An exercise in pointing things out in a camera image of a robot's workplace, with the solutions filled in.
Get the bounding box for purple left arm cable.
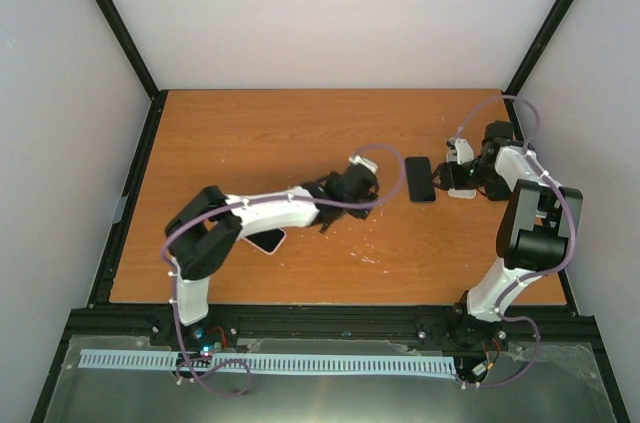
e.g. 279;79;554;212
159;143;407;399

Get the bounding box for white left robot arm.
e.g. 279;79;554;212
163;157;379;346

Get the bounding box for light blue cable duct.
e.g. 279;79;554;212
77;349;456;379

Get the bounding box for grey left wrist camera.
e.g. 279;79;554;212
348;154;378;174

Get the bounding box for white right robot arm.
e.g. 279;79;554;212
432;121;583;323

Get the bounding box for blue smartphone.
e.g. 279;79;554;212
404;156;436;203

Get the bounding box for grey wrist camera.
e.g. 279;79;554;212
348;154;378;174
445;138;475;165

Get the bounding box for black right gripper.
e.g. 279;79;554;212
427;158;502;191

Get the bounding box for black frame post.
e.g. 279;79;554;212
504;0;610;99
63;0;161;99

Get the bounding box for black frame post left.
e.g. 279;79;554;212
63;0;161;99

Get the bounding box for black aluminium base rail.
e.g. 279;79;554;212
64;305;601;357

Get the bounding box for pink cased smartphone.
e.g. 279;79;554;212
243;228;286;255

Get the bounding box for black frame post right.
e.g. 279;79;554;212
504;0;610;99

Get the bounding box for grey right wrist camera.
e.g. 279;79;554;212
445;138;475;165

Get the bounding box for white phone case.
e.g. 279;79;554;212
447;188;477;199

